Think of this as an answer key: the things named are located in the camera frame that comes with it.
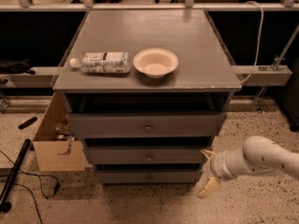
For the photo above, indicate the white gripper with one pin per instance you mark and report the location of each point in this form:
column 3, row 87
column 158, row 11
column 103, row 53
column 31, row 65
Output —
column 218, row 165

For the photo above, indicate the black bag on rail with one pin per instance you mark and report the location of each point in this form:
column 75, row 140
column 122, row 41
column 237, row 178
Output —
column 16, row 67

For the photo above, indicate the grey middle drawer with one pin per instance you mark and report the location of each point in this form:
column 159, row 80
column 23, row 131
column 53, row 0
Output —
column 144, row 155

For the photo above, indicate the grey drawer cabinet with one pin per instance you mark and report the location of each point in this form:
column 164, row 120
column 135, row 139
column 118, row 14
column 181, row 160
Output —
column 204, row 81

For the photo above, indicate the grey bottom drawer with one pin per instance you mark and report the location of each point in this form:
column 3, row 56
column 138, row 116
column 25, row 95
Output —
column 156, row 176

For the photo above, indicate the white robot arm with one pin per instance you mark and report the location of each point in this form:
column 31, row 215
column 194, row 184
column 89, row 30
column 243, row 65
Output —
column 257, row 156

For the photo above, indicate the cardboard box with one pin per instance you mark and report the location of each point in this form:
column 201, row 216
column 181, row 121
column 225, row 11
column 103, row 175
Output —
column 54, row 153

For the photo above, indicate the grey top drawer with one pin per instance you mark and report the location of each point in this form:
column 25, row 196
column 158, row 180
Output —
column 145, row 125

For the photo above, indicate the grey drawer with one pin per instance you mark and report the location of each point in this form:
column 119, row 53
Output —
column 144, row 155
column 145, row 125
column 156, row 176

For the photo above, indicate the metal clamp stand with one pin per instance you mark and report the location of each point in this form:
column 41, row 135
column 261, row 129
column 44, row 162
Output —
column 274, row 67

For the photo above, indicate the clear plastic water bottle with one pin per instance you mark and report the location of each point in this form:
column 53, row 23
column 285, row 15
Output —
column 102, row 63

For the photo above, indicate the small black remote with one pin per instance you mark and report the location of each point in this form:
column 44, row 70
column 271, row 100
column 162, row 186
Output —
column 27, row 123

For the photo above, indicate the white paper bowl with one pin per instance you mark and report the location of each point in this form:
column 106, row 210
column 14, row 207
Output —
column 155, row 63

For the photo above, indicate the black pole on floor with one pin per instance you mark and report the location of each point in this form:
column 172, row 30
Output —
column 5, row 206

